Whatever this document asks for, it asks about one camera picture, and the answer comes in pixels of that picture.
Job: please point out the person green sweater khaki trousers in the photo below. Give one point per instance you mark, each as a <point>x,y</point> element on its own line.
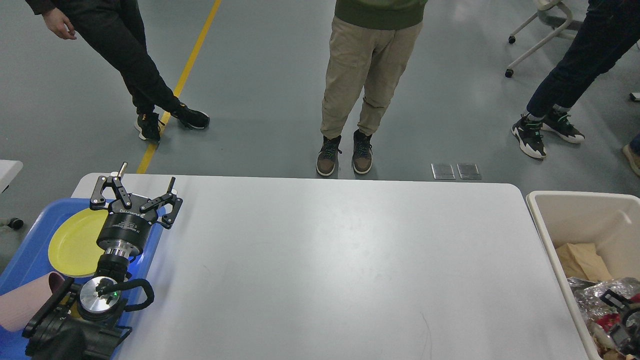
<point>370,46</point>

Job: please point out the blue plastic tray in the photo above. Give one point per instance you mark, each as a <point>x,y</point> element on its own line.
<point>31,261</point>

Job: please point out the crushed red can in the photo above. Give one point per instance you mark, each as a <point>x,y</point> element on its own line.
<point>608,321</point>

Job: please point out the yellow plastic plate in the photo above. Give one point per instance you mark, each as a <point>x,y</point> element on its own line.
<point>73,250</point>

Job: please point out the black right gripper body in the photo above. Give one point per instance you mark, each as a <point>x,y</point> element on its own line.
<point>626,333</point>

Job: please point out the person black trousers black shoes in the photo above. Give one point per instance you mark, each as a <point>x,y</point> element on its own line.
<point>115,29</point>

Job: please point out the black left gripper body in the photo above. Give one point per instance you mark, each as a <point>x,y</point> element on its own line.
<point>125,230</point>

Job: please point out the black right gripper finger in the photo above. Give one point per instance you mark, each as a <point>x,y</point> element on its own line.
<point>615,300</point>

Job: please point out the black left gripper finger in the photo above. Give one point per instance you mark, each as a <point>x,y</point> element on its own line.
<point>169,198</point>
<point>112,181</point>

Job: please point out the brown paper ball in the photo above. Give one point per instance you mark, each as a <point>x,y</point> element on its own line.
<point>604,344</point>

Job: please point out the person dark trousers black sneakers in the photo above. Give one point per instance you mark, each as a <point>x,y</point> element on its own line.
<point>609,30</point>

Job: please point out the brown paper bag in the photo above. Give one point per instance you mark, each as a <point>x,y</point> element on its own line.
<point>582,261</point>

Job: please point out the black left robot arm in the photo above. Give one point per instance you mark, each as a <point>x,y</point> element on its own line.
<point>81,321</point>

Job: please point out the beige plastic bin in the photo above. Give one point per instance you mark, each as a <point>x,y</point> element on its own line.
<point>608,220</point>

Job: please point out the pink mug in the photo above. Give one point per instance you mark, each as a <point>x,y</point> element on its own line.
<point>19,305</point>

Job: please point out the grey office chair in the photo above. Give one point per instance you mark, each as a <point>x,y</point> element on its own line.
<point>555,19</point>

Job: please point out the person blue jeans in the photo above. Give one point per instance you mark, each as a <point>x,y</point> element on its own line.
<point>632,153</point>

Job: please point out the foil tray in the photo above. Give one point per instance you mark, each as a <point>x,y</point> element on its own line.
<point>579,284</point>
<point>590,304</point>

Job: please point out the white side table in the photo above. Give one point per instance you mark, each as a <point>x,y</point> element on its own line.
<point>9,169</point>

